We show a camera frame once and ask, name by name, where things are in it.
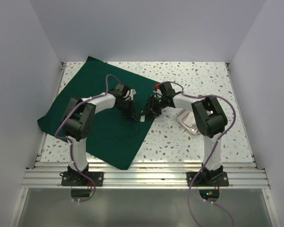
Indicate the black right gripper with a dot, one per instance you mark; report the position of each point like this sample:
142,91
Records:
150,107

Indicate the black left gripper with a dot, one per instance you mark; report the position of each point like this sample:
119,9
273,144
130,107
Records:
131,113

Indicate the white packet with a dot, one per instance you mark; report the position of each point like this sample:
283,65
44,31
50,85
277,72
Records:
142,118

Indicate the dark green surgical cloth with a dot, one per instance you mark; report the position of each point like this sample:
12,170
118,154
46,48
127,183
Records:
113,138

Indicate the stainless steel tray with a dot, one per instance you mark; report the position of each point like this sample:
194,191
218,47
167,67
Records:
181,120

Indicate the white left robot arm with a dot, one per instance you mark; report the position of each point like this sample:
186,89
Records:
79,116

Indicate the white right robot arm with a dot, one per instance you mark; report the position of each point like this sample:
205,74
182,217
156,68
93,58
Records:
210,120

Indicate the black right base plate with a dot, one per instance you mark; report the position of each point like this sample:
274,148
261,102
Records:
206,181

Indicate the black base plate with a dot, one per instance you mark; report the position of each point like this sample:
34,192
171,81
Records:
206,181
74,178

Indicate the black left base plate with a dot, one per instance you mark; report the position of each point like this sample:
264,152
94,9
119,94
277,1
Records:
74,178

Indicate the aluminium rail frame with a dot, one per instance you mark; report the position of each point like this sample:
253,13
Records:
153,192

